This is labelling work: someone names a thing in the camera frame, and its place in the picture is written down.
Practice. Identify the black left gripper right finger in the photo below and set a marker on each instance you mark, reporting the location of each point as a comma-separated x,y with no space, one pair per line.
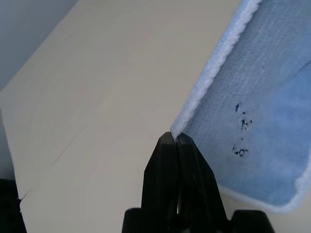
196,184

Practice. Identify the light blue white-trimmed towel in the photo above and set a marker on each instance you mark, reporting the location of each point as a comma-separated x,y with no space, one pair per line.
255,85

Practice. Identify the black foam floor mat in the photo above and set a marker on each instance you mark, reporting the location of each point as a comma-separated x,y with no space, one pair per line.
9,208

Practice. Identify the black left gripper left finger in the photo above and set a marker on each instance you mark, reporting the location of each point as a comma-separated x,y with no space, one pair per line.
162,174

